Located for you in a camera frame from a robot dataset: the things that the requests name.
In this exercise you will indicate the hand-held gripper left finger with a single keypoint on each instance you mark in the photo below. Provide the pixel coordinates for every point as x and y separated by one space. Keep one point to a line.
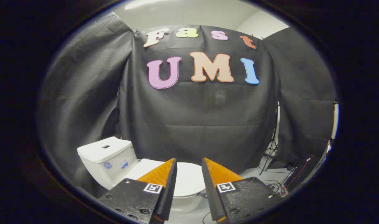
169 193

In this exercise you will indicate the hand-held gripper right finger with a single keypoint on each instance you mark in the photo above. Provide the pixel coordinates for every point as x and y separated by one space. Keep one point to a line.
209 193

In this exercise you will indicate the white toilet lid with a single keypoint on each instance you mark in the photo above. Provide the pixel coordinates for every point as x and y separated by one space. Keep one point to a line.
187 179

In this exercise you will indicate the white toilet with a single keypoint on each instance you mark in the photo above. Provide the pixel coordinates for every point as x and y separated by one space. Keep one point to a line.
105 158

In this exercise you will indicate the black backdrop cloth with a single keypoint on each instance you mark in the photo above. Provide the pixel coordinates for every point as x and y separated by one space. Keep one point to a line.
192 118

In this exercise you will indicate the black tripod stand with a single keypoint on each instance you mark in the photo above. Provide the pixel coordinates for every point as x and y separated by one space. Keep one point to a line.
272 146

